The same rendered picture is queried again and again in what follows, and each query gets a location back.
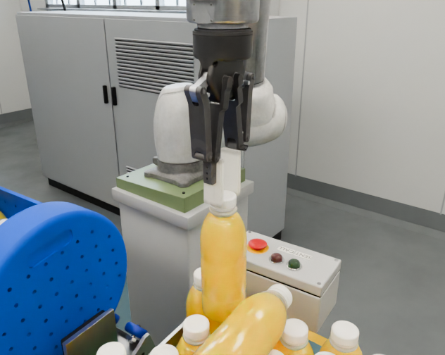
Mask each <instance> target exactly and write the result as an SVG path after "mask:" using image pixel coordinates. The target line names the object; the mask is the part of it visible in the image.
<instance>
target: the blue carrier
mask: <svg viewBox="0 0 445 355"><path fill-rule="evenodd" d="M0 211H1V212H3V213H4V215H5V216H6V217H7V220H6V221H4V222H3V223H2V224H0V355H63V350H62V346H61V340H62V339H63V338H64V337H65V336H67V335H68V334H70V333H71V332H72V331H73V330H75V329H76V328H78V327H80V326H81V325H82V324H83V323H85V322H86V321H87V320H89V319H90V318H91V317H93V316H94V315H96V314H97V313H98V312H100V311H101V310H104V311H107V310H108V309H109V308H112V309H114V312H115V310H116V308H117V305H118V303H119V301H120V298H121V295H122V293H123V288H124V285H125V279H126V274H127V252H126V248H125V243H124V240H123V237H122V235H121V234H120V232H119V230H118V229H117V227H116V226H115V225H114V224H113V223H112V222H111V221H110V220H109V219H107V217H105V216H103V215H101V214H100V213H97V212H94V211H91V210H89V209H87V208H83V207H81V206H78V205H75V204H72V203H68V202H63V201H52V202H46V203H42V202H40V201H37V200H34V199H31V198H29V197H26V196H24V195H21V194H19V193H17V192H13V191H11V190H9V189H6V188H4V187H1V186H0Z"/></svg>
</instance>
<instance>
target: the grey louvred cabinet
mask: <svg viewBox="0 0 445 355"><path fill-rule="evenodd" d="M15 19H16V22H17V27H18V34H19V39H20V47H21V51H22V55H23V63H24V67H25V75H26V79H27V87H28V91H29V95H30V103H31V107H32V115H33V119H34V124H35V132H36V136H37V143H38V148H39V155H40V160H41V164H42V172H43V175H44V176H45V177H47V178H48V180H49V184H50V185H51V186H53V187H56V188H58V189H61V190H63V191H64V192H67V193H69V194H72V195H74V196H76V197H79V198H81V199H83V200H85V201H88V202H90V203H92V204H94V205H97V206H99V207H101V208H104V209H106V210H107V211H110V212H112V213H115V214H117V215H119V216H120V206H119V202H118V201H115V200H113V195H112V188H114V187H117V184H116V178H117V177H119V176H121V175H124V174H127V173H130V172H132V171H134V170H138V169H140V168H143V167H145V166H148V165H151V164H153V157H154V156H157V152H156V145H155V140H154V133H153V117H154V113H155V108H156V103H157V100H158V97H159V94H160V93H161V90H162V89H163V88H164V87H165V86H168V85H172V84H176V83H181V82H190V83H193V84H194V83H195V82H196V81H197V80H198V74H199V69H200V61H199V60H198V59H196V58H195V57H194V55H193V34H192V31H193V30H194V28H195V27H197V24H196V23H189V22H188V21H187V14H186V13H137V12H111V11H30V12H17V15H15ZM296 28H297V17H289V16H269V25H268V43H267V52H266V62H265V78H266V79H267V80H268V81H269V83H270V84H271V85H272V88H273V94H277V95H278V96H279V97H280V98H281V99H282V100H283V102H284V105H285V106H286V108H287V126H286V128H285V131H284V132H283V133H282V134H281V135H280V136H279V137H278V138H277V139H274V140H273V141H271V142H268V143H265V144H262V145H258V146H254V147H248V149H247V150H246V151H242V150H241V167H242V168H245V179H247V180H250V181H254V184H253V193H251V194H250V195H248V214H247V231H248V230H249V231H252V232H256V233H258V234H261V235H265V236H267V237H271V238H274V239H278V240H281V233H282V230H283V229H284V217H285V206H286V194H287V172H288V161H289V139H290V127H291V116H292V94H293V83H294V62H295V50H296Z"/></svg>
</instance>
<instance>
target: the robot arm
mask: <svg viewBox="0 0 445 355"><path fill-rule="evenodd" d="M270 2H271V0H186V13H187V21H188V22H189V23H196V24H197V27H195V28H194V30H193V31H192V34H193V55H194V57H195V58H196V59H198V60H199V61H200V69H199V74H198V80H197V81H196V82H195V83H194V84H193V83H190V82H181V83H176V84H172V85H168V86H165V87H164V88H163V89H162V90H161V93H160V94H159V97H158V100H157V103H156V108H155V113H154V117H153V133H154V140H155V145H156V152H157V156H154V157H153V164H155V165H157V166H156V167H155V168H151V169H148V170H145V171H144V177H147V178H155V179H157V180H161V181H164V182H168V183H170V184H174V185H177V186H178V187H180V188H185V187H189V186H190V185H191V184H193V183H195V182H198V181H199V180H203V202H204V203H205V204H210V205H212V206H217V207H219V208H222V207H223V197H224V190H227V191H231V192H234V193H235V194H236V195H237V196H239V195H240V187H241V150H242V151H246V150H247V149H248V147H254V146H258V145H262V144H265V143H268V142H271V141H273V140H274V139H277V138H278V137H279V136H280V135H281V134H282V133H283V132H284V131H285V128H286V126H287V108H286V106H285V105H284V102H283V100H282V99H281V98H280V97H279V96H278V95H277V94H273V88H272V85H271V84H270V83H269V81H268V80H267V79H266V78H265V62H266V52H267V43H268V25H269V15H270ZM220 149H221V158H220Z"/></svg>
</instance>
